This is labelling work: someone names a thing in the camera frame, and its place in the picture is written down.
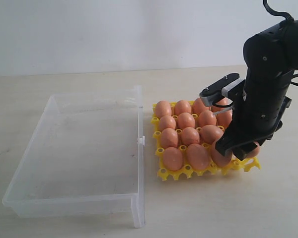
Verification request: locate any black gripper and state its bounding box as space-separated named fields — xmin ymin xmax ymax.
xmin=215 ymin=74 xmax=292 ymax=160

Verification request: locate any clear plastic tray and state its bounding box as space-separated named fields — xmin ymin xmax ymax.
xmin=2 ymin=86 xmax=145 ymax=228

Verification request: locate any yellow plastic egg tray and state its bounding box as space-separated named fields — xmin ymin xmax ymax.
xmin=151 ymin=101 xmax=261 ymax=181

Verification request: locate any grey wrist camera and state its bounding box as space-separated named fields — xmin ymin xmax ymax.
xmin=199 ymin=73 xmax=245 ymax=108

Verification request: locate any brown egg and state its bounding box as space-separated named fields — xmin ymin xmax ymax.
xmin=246 ymin=141 xmax=261 ymax=158
xmin=158 ymin=115 xmax=176 ymax=131
xmin=217 ymin=110 xmax=232 ymax=129
xmin=160 ymin=128 xmax=178 ymax=149
xmin=180 ymin=127 xmax=200 ymax=146
xmin=192 ymin=98 xmax=210 ymax=115
xmin=211 ymin=98 xmax=230 ymax=112
xmin=200 ymin=125 xmax=224 ymax=144
xmin=174 ymin=100 xmax=191 ymax=116
xmin=162 ymin=147 xmax=183 ymax=171
xmin=177 ymin=112 xmax=195 ymax=129
xmin=154 ymin=101 xmax=172 ymax=118
xmin=198 ymin=111 xmax=217 ymax=127
xmin=186 ymin=144 xmax=210 ymax=171
xmin=210 ymin=140 xmax=233 ymax=167

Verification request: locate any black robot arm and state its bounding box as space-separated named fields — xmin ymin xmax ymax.
xmin=216 ymin=20 xmax=298 ymax=160

